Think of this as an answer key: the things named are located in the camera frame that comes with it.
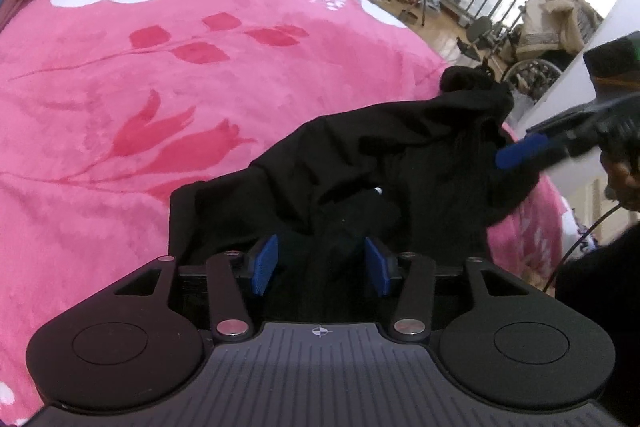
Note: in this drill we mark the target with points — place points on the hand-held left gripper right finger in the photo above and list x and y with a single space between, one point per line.
377 267

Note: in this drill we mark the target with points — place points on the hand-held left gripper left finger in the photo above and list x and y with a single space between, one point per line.
265 264

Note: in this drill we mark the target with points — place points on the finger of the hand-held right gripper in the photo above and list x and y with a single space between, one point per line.
565 118
522 152

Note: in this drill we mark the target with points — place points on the black t-shirt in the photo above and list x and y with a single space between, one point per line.
400 157

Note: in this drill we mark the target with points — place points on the person's right hand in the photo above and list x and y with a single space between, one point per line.
622 177

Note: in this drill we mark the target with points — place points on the wheelchair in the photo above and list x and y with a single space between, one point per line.
530 72

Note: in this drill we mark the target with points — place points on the cream checkered blanket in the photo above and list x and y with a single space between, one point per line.
555 22

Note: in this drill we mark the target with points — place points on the pink floral blanket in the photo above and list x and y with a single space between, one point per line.
150 132

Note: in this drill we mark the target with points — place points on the person's black clothing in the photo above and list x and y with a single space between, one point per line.
610 307

